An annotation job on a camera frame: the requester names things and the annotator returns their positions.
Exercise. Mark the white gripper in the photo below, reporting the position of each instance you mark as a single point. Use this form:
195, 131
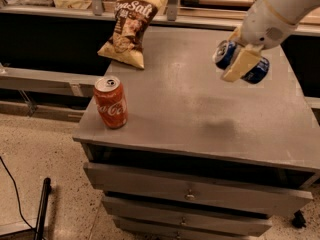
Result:
262, 29

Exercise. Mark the blue pepsi can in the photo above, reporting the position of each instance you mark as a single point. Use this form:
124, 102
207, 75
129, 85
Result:
226, 52

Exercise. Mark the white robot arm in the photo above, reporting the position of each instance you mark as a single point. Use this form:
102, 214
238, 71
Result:
293, 10

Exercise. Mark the red coca-cola can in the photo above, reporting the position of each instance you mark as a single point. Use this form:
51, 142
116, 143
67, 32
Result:
111, 101

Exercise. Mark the brown sea salt chip bag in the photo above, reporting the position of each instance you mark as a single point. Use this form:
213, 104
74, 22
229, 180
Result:
130, 30

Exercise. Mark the grey drawer cabinet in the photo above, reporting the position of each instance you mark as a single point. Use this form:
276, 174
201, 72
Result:
183, 118

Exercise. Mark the top grey drawer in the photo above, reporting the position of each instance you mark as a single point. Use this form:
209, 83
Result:
197, 190

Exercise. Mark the grey drawer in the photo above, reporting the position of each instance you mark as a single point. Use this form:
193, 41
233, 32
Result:
197, 190
185, 218
172, 232

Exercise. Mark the black caster wheel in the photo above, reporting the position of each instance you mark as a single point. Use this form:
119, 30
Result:
299, 220

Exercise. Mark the middle grey drawer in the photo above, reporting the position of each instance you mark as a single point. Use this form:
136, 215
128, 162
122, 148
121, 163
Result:
185, 218

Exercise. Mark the bottom grey drawer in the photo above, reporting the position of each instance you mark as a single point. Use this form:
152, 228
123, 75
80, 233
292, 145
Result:
172, 232

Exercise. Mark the grey lower bench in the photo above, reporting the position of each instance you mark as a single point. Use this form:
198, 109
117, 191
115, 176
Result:
36, 87

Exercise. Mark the black pole on floor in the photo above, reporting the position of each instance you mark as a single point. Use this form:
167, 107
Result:
39, 228

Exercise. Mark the grey metal shelf rail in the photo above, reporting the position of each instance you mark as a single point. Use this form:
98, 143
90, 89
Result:
223, 13

